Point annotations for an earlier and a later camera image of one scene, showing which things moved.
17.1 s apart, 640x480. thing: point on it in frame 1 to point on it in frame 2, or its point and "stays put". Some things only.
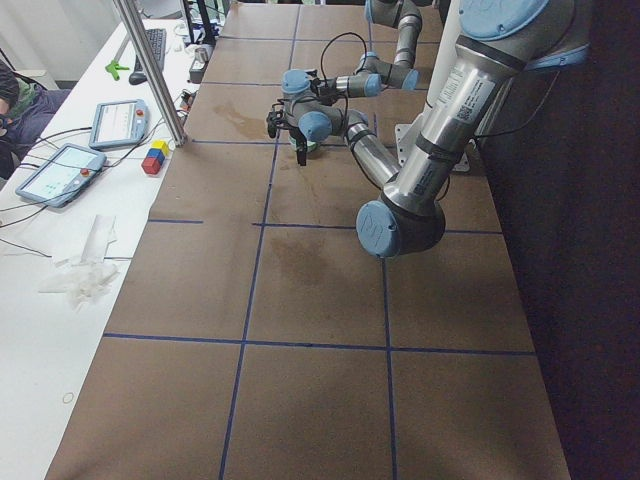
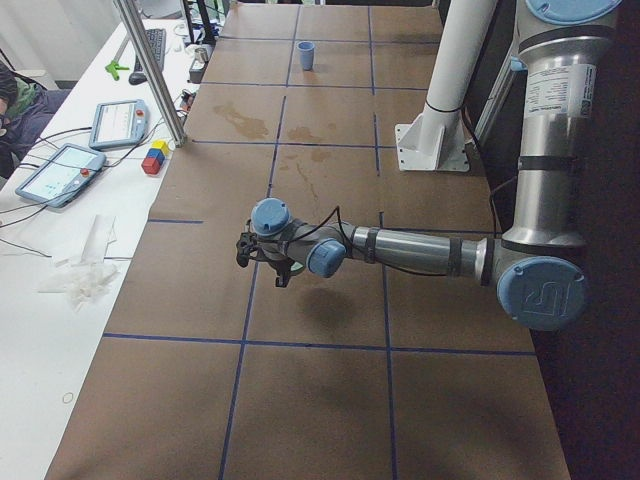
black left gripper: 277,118 to 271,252
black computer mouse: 137,78 stays put
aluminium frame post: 151,71 stays put
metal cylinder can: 202,55 stays put
